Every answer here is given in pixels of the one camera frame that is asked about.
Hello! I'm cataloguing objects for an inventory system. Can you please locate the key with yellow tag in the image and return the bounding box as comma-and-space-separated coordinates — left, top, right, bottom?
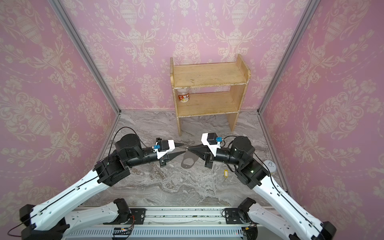
223, 170, 229, 183

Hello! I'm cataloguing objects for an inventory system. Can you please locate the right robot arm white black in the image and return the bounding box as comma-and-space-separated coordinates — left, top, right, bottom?
188, 133, 337, 240

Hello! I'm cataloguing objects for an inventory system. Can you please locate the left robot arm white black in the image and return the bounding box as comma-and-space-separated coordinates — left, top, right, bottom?
19, 134, 182, 240

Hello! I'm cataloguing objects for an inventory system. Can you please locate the small jar red label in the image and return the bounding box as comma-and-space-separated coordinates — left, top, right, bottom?
177, 89, 190, 103

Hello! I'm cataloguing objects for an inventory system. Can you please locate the white yellow round tin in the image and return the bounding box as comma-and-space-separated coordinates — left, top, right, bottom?
264, 160, 277, 174

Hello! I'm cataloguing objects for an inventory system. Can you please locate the wooden two-tier shelf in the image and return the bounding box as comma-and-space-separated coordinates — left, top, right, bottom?
170, 54, 252, 136

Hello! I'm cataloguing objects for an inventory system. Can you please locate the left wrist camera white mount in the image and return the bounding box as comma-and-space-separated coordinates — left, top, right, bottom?
152, 138, 176, 160

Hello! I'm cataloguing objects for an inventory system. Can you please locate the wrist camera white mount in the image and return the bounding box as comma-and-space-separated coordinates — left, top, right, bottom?
201, 133, 223, 157
152, 138, 176, 160

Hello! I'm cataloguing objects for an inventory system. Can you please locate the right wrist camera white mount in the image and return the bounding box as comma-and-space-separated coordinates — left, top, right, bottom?
201, 133, 223, 157

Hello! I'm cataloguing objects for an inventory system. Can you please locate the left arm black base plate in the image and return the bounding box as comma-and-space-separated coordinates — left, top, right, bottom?
104, 208, 147, 225

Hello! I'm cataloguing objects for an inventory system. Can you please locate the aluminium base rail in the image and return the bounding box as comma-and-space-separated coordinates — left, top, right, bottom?
64, 206, 278, 240

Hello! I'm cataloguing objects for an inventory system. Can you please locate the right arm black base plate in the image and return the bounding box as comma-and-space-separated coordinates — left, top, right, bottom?
224, 208, 252, 225

